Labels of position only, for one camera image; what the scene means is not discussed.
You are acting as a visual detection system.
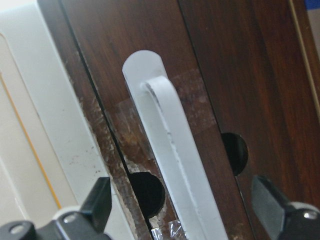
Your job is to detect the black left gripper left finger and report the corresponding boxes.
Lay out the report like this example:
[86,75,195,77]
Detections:
[0,177,112,240]

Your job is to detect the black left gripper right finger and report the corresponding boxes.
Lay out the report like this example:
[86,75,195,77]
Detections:
[251,175,320,240]

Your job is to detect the white plastic drawer handle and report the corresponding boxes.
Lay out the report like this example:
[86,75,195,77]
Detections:
[122,50,228,240]

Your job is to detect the dark wooden drawer front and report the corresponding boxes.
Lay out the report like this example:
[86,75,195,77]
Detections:
[62,0,251,240]

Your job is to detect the white appliance with orange line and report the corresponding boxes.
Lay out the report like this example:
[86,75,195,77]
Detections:
[0,0,140,240]

